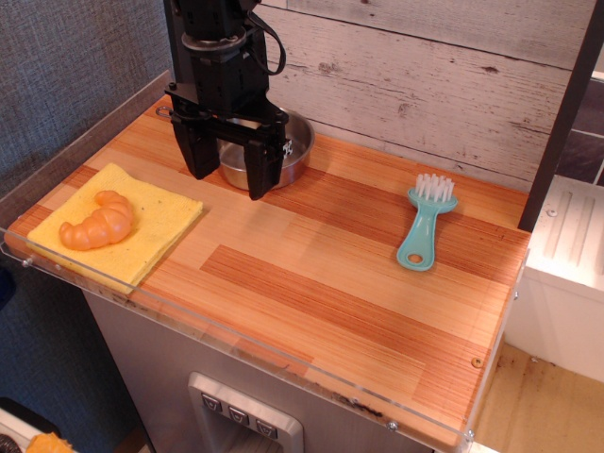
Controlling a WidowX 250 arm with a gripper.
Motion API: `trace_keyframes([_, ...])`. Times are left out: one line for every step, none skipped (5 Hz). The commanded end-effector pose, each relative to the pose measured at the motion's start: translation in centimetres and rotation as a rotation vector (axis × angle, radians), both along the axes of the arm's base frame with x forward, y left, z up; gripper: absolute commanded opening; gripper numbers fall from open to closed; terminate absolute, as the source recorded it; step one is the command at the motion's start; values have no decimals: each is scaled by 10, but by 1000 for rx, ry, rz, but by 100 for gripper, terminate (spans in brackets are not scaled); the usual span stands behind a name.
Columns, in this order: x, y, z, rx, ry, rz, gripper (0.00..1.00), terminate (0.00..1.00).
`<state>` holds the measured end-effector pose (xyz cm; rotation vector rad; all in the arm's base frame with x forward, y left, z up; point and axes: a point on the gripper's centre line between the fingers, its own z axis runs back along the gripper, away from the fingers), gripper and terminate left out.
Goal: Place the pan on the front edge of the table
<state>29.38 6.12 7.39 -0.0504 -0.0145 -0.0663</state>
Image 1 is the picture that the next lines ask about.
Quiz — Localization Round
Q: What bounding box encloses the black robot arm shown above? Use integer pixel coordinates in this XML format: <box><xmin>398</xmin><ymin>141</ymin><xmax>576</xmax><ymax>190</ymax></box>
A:
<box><xmin>166</xmin><ymin>1</ymin><xmax>289</xmax><ymax>200</ymax></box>

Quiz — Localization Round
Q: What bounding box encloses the yellow folded cloth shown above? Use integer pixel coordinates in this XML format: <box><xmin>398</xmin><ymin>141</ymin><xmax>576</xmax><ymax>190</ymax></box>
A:
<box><xmin>27</xmin><ymin>163</ymin><xmax>203</xmax><ymax>294</ymax></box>

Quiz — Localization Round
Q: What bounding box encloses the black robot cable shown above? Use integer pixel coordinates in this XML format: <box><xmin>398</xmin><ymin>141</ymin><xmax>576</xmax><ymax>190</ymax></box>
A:
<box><xmin>244</xmin><ymin>11</ymin><xmax>288</xmax><ymax>76</ymax></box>

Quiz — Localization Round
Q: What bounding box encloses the orange plastic croissant toy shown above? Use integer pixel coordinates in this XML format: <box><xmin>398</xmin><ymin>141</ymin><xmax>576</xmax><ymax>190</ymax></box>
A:
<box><xmin>59</xmin><ymin>191</ymin><xmax>134</xmax><ymax>251</ymax></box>

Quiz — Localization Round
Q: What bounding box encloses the teal dish brush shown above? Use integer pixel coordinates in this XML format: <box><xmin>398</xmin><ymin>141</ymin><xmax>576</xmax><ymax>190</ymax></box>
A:
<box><xmin>396</xmin><ymin>174</ymin><xmax>458</xmax><ymax>272</ymax></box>

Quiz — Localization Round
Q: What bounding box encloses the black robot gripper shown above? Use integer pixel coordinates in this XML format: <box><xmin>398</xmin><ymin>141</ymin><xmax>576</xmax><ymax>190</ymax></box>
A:
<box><xmin>166</xmin><ymin>50</ymin><xmax>289</xmax><ymax>200</ymax></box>

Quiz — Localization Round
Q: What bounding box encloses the silver dispenser panel with buttons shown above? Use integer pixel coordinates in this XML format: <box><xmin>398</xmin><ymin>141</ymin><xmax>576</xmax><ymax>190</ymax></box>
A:
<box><xmin>188</xmin><ymin>372</ymin><xmax>305</xmax><ymax>452</ymax></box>

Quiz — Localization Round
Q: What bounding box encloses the orange object bottom left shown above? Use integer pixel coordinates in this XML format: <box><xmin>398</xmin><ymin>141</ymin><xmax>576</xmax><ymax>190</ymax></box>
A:
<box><xmin>25</xmin><ymin>433</ymin><xmax>75</xmax><ymax>453</ymax></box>

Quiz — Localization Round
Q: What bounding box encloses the dark vertical post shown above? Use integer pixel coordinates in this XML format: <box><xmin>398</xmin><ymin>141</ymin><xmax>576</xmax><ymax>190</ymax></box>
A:
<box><xmin>163</xmin><ymin>0</ymin><xmax>193</xmax><ymax>98</ymax></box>
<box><xmin>518</xmin><ymin>0</ymin><xmax>603</xmax><ymax>232</ymax></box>

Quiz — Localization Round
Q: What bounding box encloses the dark vertical post right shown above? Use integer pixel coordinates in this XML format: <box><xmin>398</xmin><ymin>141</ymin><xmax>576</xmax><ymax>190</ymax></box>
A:
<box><xmin>518</xmin><ymin>0</ymin><xmax>603</xmax><ymax>232</ymax></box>

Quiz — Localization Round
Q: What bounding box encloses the dark vertical post left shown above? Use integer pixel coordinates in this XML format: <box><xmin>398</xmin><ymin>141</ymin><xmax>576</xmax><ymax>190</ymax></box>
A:
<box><xmin>163</xmin><ymin>0</ymin><xmax>193</xmax><ymax>98</ymax></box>

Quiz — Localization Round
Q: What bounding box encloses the clear acrylic table guard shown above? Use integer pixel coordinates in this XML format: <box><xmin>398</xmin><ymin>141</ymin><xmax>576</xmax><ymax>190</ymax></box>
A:
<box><xmin>0</xmin><ymin>226</ymin><xmax>530</xmax><ymax>448</ymax></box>

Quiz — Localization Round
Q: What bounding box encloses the small stainless steel pan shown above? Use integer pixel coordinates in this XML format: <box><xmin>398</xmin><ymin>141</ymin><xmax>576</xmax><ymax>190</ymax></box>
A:
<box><xmin>156</xmin><ymin>106</ymin><xmax>316</xmax><ymax>192</ymax></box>

